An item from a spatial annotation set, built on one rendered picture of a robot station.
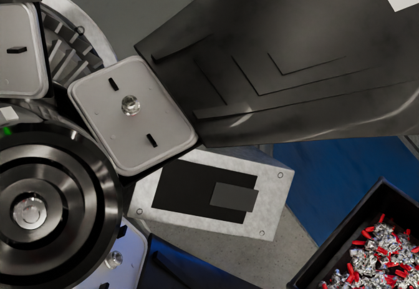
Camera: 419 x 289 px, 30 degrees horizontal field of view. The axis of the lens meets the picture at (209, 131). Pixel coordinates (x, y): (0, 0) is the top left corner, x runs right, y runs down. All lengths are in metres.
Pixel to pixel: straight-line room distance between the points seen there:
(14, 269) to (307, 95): 0.24
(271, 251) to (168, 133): 1.24
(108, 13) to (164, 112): 1.08
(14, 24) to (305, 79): 0.21
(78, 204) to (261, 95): 0.16
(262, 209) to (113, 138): 0.22
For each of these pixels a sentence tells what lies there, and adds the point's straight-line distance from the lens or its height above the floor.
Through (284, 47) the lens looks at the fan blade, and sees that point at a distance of 0.59.
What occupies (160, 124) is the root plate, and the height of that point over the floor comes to 1.19.
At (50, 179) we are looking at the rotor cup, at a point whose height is 1.23.
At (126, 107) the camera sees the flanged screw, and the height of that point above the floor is 1.20.
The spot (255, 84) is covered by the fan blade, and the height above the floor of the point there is 1.18.
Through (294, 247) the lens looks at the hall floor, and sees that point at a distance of 1.78.
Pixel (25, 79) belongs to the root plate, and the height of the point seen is 1.25.
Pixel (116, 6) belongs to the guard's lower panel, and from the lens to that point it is 1.63.
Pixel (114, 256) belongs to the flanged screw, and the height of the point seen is 1.12.
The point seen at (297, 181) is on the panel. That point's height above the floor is 0.29.
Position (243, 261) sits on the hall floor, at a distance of 1.77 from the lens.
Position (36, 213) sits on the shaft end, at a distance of 0.50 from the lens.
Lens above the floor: 1.66
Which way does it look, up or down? 60 degrees down
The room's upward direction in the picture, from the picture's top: 5 degrees counter-clockwise
